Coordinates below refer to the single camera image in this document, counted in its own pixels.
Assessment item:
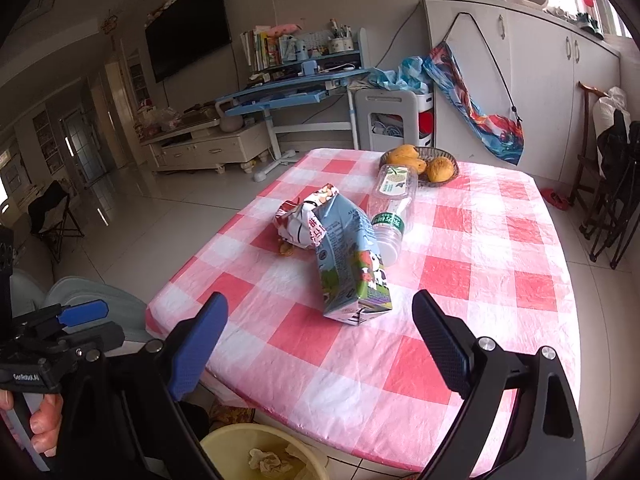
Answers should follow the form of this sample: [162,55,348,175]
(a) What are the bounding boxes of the red slipper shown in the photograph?
[539,188,571,209]

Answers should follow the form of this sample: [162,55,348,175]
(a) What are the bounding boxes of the dark wooden chair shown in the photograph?
[570,81,608,233]

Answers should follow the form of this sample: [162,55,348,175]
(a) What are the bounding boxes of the orange patterned cloth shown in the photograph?
[207,400,256,423]

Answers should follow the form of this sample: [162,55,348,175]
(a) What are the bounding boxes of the blue crumpled plastic bag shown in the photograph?
[370,56,433,93]

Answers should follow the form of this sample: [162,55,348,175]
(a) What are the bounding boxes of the white plastic storage cart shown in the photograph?
[354,89,433,152]

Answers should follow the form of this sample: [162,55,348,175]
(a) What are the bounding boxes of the white pen holder cup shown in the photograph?
[327,19,353,53]

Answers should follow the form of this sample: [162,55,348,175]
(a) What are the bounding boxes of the cream television cabinet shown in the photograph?
[140,120,273,175]

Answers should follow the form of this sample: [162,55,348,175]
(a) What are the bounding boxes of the pile of plastic bags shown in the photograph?
[137,107,181,136]

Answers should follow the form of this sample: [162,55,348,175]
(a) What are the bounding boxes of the woven fruit basket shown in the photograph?
[382,146,460,188]

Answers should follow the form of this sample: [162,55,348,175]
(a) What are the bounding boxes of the dark folding camp chair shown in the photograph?
[27,180,85,263]

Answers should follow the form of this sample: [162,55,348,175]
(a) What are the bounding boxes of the blue milk carton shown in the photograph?
[312,192,393,327]

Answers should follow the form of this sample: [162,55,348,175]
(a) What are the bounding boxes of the grey sneakers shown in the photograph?
[575,12,603,38]

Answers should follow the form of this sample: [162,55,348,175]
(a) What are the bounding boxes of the yellow plastic bin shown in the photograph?
[200,422,328,480]

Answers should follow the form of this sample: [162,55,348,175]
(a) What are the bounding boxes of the red white snack packet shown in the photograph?
[274,183,341,251]

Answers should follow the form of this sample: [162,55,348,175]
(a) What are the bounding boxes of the light grey chair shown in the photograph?
[10,270,149,346]

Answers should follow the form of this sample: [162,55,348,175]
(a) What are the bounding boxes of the white stuffed bag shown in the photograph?
[592,86,631,136]

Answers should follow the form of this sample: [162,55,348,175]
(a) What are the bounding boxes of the black folding chair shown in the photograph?
[590,110,640,268]

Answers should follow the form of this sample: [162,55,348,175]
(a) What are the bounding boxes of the white cabinet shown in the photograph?
[420,0,623,183]

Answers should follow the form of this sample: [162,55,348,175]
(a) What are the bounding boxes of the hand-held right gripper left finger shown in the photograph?
[60,291,230,480]

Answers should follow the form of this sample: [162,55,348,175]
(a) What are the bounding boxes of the blue study desk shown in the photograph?
[215,27,373,181]

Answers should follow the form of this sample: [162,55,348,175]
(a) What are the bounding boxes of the black flat television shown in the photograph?
[145,0,233,84]

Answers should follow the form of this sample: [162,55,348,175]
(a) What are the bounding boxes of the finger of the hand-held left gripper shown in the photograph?
[59,324,126,359]
[10,299,111,333]

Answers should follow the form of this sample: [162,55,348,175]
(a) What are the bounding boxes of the pink checked tablecloth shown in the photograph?
[145,147,583,478]

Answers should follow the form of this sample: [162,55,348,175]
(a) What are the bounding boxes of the white tissue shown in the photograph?
[248,442,311,476]

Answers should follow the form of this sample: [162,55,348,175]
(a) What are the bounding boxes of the person's left hand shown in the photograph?
[0,389,63,457]

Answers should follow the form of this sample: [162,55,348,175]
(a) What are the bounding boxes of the row of books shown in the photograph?
[240,26,281,72]

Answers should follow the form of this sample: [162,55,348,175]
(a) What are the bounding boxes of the beige kettlebell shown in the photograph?
[215,101,244,133]

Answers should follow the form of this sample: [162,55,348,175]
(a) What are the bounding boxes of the colourful printed hanging bag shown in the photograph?
[424,11,526,166]

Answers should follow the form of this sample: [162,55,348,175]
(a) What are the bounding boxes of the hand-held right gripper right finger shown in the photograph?
[411,289,587,480]

